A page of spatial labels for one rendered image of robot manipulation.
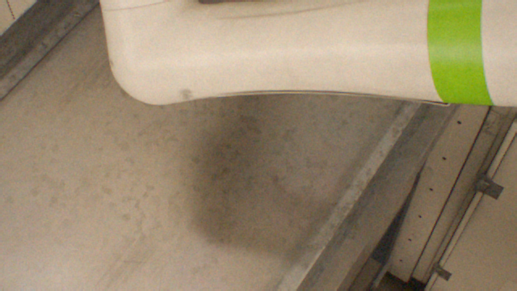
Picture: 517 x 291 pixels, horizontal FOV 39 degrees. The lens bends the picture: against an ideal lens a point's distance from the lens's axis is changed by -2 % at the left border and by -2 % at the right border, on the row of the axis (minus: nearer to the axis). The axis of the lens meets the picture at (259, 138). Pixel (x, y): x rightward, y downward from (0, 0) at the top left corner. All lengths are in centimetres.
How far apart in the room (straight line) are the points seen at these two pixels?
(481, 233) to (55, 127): 82
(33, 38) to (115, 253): 38
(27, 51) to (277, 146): 41
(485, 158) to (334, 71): 69
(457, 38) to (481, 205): 82
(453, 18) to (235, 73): 22
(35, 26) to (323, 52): 61
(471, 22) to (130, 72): 35
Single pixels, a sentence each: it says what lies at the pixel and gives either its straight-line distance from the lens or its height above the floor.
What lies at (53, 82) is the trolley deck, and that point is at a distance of 114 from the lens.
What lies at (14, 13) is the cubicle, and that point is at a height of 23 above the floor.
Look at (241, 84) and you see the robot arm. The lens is 72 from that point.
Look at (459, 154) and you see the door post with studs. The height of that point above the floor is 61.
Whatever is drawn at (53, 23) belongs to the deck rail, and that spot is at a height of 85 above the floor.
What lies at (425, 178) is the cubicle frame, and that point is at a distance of 145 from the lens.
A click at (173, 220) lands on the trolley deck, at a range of 99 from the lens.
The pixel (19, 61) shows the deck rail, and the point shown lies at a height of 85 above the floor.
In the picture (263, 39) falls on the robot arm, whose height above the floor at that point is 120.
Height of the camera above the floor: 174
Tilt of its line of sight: 59 degrees down
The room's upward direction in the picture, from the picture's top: straight up
